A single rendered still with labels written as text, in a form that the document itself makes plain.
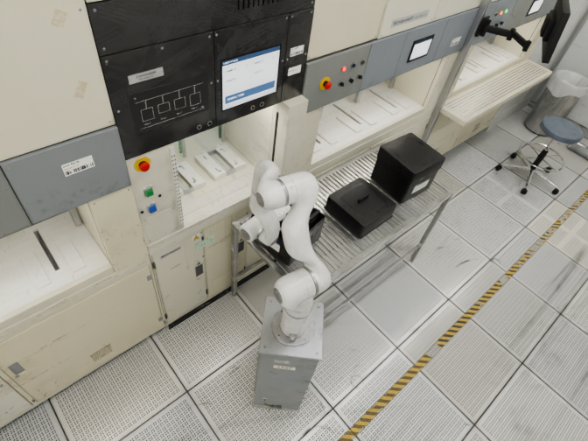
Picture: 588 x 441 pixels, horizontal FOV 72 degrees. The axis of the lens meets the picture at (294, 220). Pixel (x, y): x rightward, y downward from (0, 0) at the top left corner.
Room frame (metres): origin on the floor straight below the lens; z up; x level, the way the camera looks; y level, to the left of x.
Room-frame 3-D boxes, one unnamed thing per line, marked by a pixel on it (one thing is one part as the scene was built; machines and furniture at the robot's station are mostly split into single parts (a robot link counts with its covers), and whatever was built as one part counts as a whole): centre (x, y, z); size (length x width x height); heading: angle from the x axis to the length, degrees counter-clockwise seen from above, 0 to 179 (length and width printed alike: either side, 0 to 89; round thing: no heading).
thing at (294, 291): (0.85, -0.06, 1.07); 0.19 x 0.12 x 0.24; 129
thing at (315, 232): (1.38, 0.03, 0.85); 0.28 x 0.28 x 0.17; 58
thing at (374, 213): (1.66, -0.36, 0.83); 0.29 x 0.29 x 0.13; 49
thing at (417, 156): (1.98, -0.62, 0.89); 0.29 x 0.29 x 0.25; 45
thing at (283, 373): (0.87, -0.08, 0.38); 0.28 x 0.28 x 0.76; 4
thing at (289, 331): (0.87, -0.08, 0.85); 0.19 x 0.19 x 0.18
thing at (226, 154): (1.73, 0.47, 0.89); 0.22 x 0.21 x 0.04; 49
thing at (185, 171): (1.53, 0.65, 0.89); 0.22 x 0.21 x 0.04; 49
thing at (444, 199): (1.70, -0.32, 0.38); 1.30 x 0.60 x 0.76; 139
